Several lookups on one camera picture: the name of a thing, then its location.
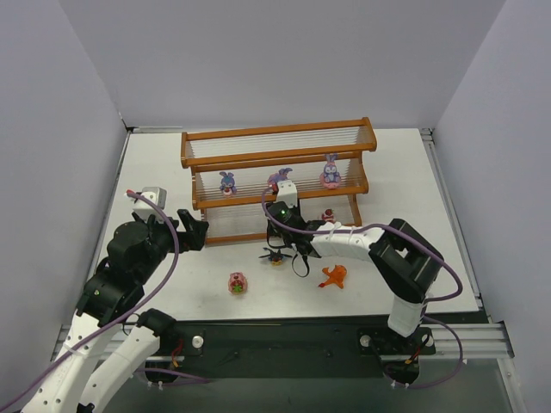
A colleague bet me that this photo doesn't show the pink bear strawberry cake toy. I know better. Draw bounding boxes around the pink bear strawberry cake toy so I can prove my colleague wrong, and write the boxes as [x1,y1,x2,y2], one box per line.
[321,208,336,223]

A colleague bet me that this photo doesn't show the purple bunny donut toy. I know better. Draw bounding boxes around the purple bunny donut toy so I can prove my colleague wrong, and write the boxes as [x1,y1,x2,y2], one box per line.
[267,168,293,186]

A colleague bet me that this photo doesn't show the purple bunny holding strawberry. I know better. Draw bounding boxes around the purple bunny holding strawberry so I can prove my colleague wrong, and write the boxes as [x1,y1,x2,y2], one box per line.
[220,171,237,197]

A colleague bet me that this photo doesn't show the pink bear holding strawberry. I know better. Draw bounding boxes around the pink bear holding strawberry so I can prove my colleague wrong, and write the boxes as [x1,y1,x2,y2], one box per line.
[228,272,248,295]

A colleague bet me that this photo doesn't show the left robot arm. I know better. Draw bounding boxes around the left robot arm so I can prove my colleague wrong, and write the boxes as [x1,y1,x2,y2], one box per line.
[22,209,209,412]

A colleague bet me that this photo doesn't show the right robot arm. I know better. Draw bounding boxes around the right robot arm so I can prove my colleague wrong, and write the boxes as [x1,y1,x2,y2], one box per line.
[263,201,443,337]

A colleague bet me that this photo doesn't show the wooden three-tier shelf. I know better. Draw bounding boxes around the wooden three-tier shelf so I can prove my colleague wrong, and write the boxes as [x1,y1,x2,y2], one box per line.
[180,117,377,245]

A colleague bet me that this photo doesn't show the black winged bird toy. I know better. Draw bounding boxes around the black winged bird toy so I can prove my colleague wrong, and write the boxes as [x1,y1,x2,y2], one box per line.
[259,247,292,266]

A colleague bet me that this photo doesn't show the orange fish toy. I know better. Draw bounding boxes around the orange fish toy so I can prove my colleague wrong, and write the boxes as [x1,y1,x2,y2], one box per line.
[319,265,348,289]

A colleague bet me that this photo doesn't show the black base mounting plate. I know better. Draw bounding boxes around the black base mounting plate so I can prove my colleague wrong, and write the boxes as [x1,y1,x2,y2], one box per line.
[145,316,436,381]

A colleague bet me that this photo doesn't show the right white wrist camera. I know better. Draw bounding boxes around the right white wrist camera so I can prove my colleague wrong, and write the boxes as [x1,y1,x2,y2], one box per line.
[275,180,299,208]

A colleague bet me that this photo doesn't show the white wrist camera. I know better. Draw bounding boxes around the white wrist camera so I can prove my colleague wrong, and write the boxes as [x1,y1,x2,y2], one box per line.
[275,180,299,208]
[125,187,167,222]

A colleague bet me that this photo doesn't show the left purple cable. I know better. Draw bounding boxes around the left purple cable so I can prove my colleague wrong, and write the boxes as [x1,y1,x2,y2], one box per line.
[0,191,180,410]

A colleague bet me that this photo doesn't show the purple cable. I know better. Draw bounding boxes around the purple cable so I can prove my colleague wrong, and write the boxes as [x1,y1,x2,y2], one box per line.
[261,184,466,390]
[0,191,180,410]

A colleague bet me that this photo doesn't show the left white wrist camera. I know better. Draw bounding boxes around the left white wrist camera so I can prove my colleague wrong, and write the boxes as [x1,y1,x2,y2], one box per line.
[125,187,167,222]

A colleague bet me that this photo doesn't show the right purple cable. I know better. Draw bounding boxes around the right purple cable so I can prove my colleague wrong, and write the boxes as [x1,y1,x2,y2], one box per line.
[261,184,466,390]

